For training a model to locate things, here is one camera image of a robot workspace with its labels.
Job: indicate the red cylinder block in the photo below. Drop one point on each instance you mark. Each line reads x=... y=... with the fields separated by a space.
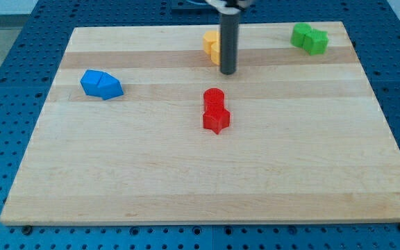
x=213 y=99

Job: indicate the wooden board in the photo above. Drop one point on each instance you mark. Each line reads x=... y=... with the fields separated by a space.
x=307 y=144

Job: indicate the green star block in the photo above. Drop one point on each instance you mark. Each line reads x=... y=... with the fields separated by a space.
x=315 y=42

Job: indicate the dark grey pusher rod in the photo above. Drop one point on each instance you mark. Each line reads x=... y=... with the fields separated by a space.
x=229 y=34

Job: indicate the yellow round block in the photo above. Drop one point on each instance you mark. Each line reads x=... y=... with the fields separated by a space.
x=215 y=53

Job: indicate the blue pentagon block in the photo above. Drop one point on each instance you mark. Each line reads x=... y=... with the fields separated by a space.
x=109 y=87

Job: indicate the red star block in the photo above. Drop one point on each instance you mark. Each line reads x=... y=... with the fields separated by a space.
x=216 y=119

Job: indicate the green cylinder block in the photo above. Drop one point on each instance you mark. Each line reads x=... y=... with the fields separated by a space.
x=299 y=32

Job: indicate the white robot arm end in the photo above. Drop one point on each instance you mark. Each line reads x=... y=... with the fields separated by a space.
x=230 y=7

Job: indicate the blue cube block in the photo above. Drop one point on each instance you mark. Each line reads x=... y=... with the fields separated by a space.
x=90 y=81

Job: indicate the yellow hexagon block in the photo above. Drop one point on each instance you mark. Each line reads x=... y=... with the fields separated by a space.
x=209 y=38

